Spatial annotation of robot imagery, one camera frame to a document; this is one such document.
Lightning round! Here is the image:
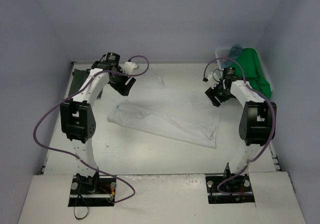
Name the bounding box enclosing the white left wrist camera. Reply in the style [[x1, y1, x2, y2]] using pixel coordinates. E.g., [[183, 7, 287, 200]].
[[121, 61, 139, 75]]

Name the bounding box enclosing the black loop cable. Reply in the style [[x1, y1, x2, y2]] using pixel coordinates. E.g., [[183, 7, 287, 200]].
[[72, 183, 90, 220]]

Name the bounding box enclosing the white t shirt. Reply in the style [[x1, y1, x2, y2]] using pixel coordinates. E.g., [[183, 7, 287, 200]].
[[107, 72, 220, 148]]

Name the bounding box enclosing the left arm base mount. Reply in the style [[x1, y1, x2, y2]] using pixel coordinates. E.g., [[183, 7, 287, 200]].
[[68, 176, 117, 207]]

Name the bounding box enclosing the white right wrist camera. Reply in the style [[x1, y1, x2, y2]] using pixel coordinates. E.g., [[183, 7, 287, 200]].
[[203, 71, 221, 89]]

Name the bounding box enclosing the grey t shirt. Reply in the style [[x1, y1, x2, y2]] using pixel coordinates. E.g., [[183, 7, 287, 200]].
[[68, 69, 93, 103]]

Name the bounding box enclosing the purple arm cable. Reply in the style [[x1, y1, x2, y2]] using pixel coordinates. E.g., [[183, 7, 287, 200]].
[[32, 55, 150, 204], [202, 57, 277, 193]]

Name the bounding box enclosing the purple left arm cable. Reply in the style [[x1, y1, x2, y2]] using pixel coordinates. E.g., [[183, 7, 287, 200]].
[[32, 55, 150, 204]]

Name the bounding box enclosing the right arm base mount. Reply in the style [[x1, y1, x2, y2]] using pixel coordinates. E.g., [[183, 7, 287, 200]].
[[205, 174, 255, 204]]

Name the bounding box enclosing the white laundry basket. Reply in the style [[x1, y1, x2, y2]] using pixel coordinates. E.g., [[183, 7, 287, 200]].
[[214, 47, 275, 99]]

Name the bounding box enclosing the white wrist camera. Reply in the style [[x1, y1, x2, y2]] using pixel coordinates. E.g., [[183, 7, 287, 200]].
[[203, 71, 221, 89], [121, 61, 139, 75]]

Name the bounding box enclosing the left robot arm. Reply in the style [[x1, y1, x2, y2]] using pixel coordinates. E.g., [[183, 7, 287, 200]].
[[60, 53, 138, 194]]

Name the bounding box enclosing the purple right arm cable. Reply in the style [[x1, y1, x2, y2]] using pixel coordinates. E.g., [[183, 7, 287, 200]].
[[202, 57, 277, 193]]

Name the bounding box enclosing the light blue garment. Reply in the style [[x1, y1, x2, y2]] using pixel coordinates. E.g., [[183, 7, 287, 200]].
[[227, 44, 244, 60]]

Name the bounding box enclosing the green t shirt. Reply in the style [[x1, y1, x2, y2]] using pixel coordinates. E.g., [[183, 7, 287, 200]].
[[235, 48, 272, 99]]

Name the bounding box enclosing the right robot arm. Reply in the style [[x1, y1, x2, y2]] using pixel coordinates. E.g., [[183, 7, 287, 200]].
[[203, 67, 277, 190]]

